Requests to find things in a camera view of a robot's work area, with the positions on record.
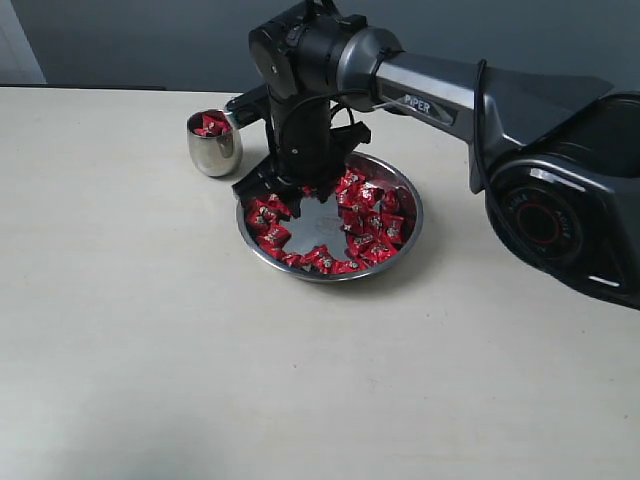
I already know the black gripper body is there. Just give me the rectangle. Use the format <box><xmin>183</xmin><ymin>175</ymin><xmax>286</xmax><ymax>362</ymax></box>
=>
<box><xmin>262</xmin><ymin>97</ymin><xmax>371</xmax><ymax>195</ymax></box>

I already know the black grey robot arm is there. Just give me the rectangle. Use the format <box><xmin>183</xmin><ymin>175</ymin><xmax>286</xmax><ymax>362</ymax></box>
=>
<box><xmin>226</xmin><ymin>1</ymin><xmax>639</xmax><ymax>309</ymax></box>

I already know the steel cup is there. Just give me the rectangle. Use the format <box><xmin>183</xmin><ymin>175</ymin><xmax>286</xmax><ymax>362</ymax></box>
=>
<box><xmin>186</xmin><ymin>109</ymin><xmax>243</xmax><ymax>178</ymax></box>

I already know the round steel plate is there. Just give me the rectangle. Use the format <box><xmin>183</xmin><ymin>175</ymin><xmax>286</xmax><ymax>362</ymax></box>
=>
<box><xmin>236</xmin><ymin>152</ymin><xmax>423</xmax><ymax>283</ymax></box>

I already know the red wrapped candy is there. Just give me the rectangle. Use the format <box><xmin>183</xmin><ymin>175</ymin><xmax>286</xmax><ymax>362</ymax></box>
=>
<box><xmin>360</xmin><ymin>242</ymin><xmax>398</xmax><ymax>266</ymax></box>
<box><xmin>247</xmin><ymin>194</ymin><xmax>291</xmax><ymax>232</ymax></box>
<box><xmin>335</xmin><ymin>169</ymin><xmax>366</xmax><ymax>195</ymax></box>
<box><xmin>257</xmin><ymin>224</ymin><xmax>291</xmax><ymax>249</ymax></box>
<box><xmin>381</xmin><ymin>213</ymin><xmax>405</xmax><ymax>245</ymax></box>

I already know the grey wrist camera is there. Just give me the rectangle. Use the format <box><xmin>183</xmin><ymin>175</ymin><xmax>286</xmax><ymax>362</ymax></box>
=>
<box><xmin>223</xmin><ymin>84</ymin><xmax>270</xmax><ymax>130</ymax></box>

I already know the black cable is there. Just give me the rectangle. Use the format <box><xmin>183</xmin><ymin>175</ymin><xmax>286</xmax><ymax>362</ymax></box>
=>
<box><xmin>279</xmin><ymin>0</ymin><xmax>501</xmax><ymax>201</ymax></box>

